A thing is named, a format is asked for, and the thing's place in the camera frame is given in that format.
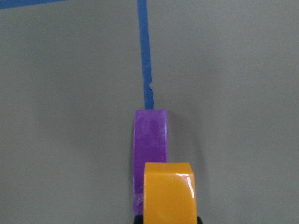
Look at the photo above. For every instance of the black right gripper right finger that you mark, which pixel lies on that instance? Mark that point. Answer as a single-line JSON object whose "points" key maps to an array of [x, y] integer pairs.
{"points": [[199, 221]]}

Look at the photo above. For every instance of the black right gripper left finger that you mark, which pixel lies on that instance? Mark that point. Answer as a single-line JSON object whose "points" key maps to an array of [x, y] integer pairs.
{"points": [[138, 219]]}

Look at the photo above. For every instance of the orange trapezoid block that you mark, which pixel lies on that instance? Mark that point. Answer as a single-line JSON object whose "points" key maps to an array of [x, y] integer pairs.
{"points": [[169, 194]]}

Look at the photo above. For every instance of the purple trapezoid block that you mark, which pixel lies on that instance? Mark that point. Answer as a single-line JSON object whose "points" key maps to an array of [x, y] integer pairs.
{"points": [[150, 144]]}

